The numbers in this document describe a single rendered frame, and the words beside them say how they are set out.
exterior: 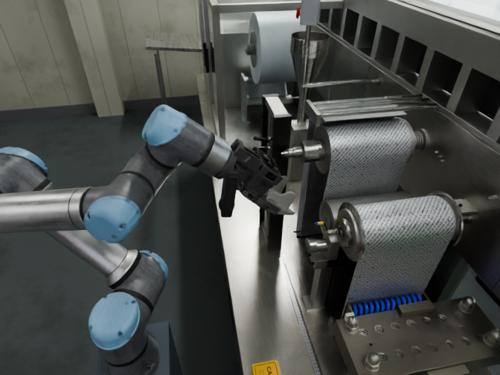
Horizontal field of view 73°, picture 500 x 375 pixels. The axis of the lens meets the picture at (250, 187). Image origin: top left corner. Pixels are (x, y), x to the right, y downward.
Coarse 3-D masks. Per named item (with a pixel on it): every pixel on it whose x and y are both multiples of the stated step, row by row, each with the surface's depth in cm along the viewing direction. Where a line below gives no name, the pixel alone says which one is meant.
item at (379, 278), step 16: (416, 256) 85; (432, 256) 86; (368, 272) 86; (384, 272) 87; (400, 272) 88; (416, 272) 90; (432, 272) 91; (352, 288) 89; (368, 288) 90; (384, 288) 92; (400, 288) 93; (416, 288) 95; (352, 304) 94
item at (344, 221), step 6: (336, 222) 86; (342, 222) 83; (348, 222) 82; (342, 228) 84; (348, 228) 81; (336, 234) 87; (342, 234) 84; (348, 234) 80; (342, 240) 84; (348, 240) 81; (342, 246) 84; (348, 246) 82
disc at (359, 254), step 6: (342, 204) 86; (348, 204) 83; (354, 210) 80; (354, 216) 80; (360, 222) 78; (360, 228) 78; (360, 234) 78; (360, 240) 79; (360, 246) 79; (360, 252) 79; (354, 258) 83; (360, 258) 80
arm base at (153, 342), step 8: (152, 336) 95; (152, 344) 91; (144, 352) 87; (152, 352) 90; (104, 360) 87; (136, 360) 86; (144, 360) 88; (152, 360) 90; (104, 368) 88; (112, 368) 85; (120, 368) 85; (128, 368) 85; (136, 368) 86; (144, 368) 90; (152, 368) 90
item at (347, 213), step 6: (342, 210) 85; (348, 210) 83; (342, 216) 85; (348, 216) 81; (354, 222) 79; (354, 228) 79; (354, 234) 79; (354, 240) 80; (354, 246) 80; (348, 252) 84; (354, 252) 81
